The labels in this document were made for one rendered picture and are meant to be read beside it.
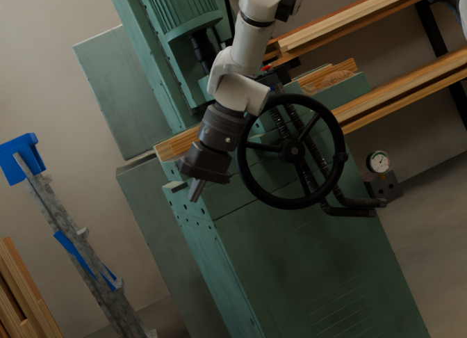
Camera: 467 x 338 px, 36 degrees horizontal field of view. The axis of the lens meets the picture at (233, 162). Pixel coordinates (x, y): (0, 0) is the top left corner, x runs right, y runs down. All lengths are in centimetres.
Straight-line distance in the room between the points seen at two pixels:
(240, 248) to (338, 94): 51
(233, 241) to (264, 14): 78
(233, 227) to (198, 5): 62
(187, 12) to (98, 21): 241
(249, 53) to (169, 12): 68
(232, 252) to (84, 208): 252
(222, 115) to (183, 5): 61
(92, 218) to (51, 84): 82
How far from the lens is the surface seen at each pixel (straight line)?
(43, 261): 443
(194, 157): 149
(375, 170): 199
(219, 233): 191
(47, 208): 269
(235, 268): 193
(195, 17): 201
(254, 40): 135
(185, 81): 215
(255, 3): 131
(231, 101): 147
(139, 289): 445
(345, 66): 221
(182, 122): 224
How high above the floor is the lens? 103
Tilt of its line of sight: 6 degrees down
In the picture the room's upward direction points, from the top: 24 degrees counter-clockwise
